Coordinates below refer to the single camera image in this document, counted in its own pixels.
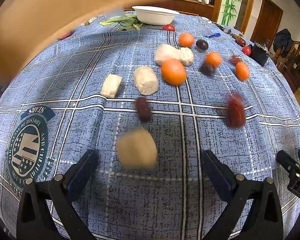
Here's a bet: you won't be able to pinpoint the red brown small trinkets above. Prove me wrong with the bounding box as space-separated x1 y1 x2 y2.
232 33 247 46

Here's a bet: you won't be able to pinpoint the dark jacket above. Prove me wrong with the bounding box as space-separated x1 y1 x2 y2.
274 29 293 53

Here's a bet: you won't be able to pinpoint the wooden sideboard counter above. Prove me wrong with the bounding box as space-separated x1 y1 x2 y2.
125 0 215 20

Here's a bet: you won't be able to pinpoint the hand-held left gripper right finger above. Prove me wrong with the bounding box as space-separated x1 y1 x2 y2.
201 149 284 240

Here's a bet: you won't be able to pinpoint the brown wooden door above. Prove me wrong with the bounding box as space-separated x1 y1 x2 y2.
250 0 283 43

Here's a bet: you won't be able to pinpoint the wooden chair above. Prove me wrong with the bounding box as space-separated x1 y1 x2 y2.
277 38 300 85

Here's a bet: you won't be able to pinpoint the orange tangerine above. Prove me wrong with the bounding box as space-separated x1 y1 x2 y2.
178 32 195 48
161 59 187 86
235 62 250 81
205 52 223 68

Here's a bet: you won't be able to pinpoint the green leafy vegetable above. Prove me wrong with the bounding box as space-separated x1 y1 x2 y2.
99 14 145 31

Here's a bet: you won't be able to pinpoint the dark round plum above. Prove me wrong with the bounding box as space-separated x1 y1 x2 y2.
196 39 209 51

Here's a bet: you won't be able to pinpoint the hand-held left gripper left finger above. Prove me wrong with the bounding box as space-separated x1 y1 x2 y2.
16 149 99 240

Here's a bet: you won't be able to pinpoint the white bowl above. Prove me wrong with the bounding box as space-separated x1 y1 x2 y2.
131 6 180 26

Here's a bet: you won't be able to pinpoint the small black box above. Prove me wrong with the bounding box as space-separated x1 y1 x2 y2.
251 42 270 67

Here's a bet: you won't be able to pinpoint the large red jujube date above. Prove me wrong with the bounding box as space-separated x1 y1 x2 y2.
225 92 247 128

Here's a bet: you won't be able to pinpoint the brown cardboard tray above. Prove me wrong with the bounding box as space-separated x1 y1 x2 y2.
0 0 167 55

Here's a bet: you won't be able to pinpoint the green bamboo wall painting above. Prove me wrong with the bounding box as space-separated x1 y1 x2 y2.
220 0 243 25

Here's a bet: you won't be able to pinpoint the dark red jujube date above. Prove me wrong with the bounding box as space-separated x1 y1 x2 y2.
201 62 216 76
136 97 152 122

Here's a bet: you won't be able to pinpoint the pale steamed bun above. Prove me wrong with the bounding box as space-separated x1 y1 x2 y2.
133 66 159 96

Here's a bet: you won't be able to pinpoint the blue plaid tablecloth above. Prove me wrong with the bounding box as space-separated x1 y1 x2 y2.
0 12 300 240

